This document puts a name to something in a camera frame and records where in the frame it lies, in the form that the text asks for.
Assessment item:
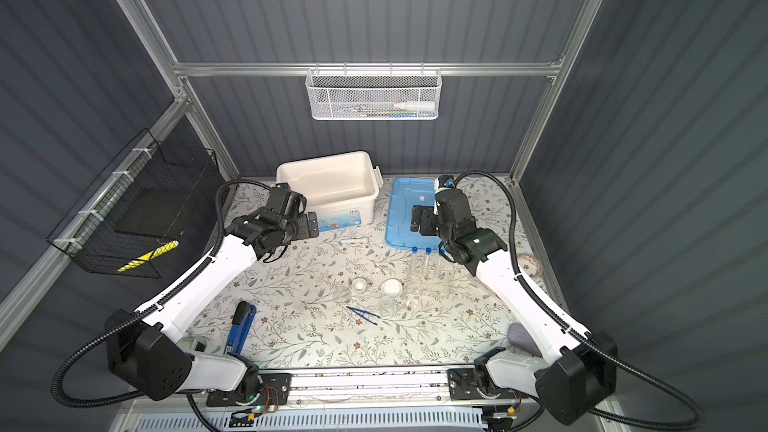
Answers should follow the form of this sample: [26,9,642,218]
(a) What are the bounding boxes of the clear acrylic tube rack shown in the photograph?
[404,270,450,314]

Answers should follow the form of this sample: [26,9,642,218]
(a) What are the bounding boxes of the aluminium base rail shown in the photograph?
[137,365,559,409]

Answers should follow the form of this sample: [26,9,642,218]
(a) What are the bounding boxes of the larger white evaporating dish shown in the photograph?
[381,278,403,299]

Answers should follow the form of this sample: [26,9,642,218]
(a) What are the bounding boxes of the blue plastic bin lid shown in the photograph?
[385,177,440,251]

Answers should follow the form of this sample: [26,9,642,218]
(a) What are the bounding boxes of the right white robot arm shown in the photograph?
[417,175,617,425]

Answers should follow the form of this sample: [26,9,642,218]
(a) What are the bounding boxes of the white plastic storage bin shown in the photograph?
[276,151,383,232]

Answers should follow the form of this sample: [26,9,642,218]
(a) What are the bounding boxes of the floral tape roll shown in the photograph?
[517,254,542,278]

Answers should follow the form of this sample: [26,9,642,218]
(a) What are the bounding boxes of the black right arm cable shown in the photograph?
[452,170,704,432]

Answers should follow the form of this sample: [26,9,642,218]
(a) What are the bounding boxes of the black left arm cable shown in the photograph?
[50,179,277,432]

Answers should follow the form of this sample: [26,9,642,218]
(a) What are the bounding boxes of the black wire mesh basket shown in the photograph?
[47,135,223,279]

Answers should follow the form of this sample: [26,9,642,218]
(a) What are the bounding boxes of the blue-capped test tube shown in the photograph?
[408,247,419,289]
[422,247,432,280]

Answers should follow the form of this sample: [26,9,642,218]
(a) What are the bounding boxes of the blue tweezers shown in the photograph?
[346,306,381,325]

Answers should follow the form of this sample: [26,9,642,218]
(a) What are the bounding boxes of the white wire mesh basket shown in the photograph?
[305,70,443,121]

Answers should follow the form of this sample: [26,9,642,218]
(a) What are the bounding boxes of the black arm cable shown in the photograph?
[452,170,704,432]
[50,179,277,432]

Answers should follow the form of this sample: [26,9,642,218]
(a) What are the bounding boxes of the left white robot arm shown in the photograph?
[106,183,319,405]

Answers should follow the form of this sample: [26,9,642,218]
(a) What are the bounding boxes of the blue handled tool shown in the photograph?
[224,301,257,355]

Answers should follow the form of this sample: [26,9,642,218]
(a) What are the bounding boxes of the small white dish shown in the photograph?
[350,277,368,293]

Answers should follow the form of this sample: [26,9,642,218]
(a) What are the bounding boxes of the white bottle in basket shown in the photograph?
[393,101,437,114]

